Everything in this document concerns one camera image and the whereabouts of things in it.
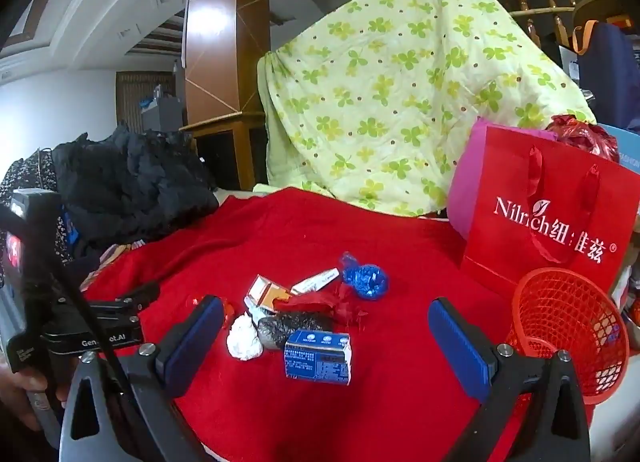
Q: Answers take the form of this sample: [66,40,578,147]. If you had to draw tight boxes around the navy tote bag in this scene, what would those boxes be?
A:
[572,22,640,130]

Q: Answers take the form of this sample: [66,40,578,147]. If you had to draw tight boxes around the red paper gift bag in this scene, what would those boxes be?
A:
[460,123,638,293]

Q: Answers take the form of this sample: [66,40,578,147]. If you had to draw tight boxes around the blue white carton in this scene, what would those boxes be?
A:
[283,329,352,385]

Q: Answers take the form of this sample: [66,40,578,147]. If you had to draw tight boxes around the red blanket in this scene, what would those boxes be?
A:
[80,187,601,462]

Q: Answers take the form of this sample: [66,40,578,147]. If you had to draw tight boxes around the black white floral cloth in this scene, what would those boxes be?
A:
[0,149,76,268]

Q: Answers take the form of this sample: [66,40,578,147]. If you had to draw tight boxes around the green clover print quilt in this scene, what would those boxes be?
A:
[252,0,598,218]

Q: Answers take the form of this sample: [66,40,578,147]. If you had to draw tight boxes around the blue foil ball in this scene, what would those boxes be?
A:
[340,252,390,302]

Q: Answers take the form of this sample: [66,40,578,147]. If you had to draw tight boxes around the wooden cabinet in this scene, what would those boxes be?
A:
[179,112,271,193]

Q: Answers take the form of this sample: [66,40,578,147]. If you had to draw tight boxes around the black puffy jacket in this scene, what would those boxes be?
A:
[52,122,221,248]

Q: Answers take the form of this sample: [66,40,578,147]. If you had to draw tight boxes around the red plastic bag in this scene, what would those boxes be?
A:
[545,113,621,163]

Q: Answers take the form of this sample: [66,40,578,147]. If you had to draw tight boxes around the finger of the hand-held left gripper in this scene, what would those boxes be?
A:
[82,282,161,327]

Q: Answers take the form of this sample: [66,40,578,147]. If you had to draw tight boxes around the grey cabinet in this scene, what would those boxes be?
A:
[141,84,183,133]

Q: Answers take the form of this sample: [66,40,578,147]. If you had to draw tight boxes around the white tissue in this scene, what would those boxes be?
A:
[226,313,263,362]

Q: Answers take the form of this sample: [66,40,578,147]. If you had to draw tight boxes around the light blue cardboard box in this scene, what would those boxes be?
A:
[597,123,640,173]

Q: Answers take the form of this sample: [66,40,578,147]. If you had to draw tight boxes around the orange white medicine box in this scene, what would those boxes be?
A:
[243,274,296,315]

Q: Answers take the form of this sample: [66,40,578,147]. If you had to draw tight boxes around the black cable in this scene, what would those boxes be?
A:
[45,262,133,408]

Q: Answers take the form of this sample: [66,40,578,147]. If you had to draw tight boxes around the brown wooden door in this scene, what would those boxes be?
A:
[116,71,176,135]

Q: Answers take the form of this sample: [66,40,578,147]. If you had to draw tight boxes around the black wrapper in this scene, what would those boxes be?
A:
[255,312,335,349]

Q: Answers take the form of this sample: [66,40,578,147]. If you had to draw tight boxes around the red wrapper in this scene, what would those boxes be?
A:
[287,284,368,328]

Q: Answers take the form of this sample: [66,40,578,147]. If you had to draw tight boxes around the white tube packet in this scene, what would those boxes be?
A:
[291,267,342,295]

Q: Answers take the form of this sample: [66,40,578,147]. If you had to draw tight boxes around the wooden column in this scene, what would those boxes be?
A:
[182,0,273,118]

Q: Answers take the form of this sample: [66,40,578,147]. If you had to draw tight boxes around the person's left hand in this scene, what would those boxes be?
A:
[0,359,66,433]

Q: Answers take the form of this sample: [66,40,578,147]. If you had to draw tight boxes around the red mesh basket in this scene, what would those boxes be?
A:
[505,267,632,405]

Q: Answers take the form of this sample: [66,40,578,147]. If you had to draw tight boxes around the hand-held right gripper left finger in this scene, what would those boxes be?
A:
[59,294,226,462]

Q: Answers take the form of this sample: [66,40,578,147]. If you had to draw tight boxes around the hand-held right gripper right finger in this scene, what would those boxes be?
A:
[429,297,598,462]

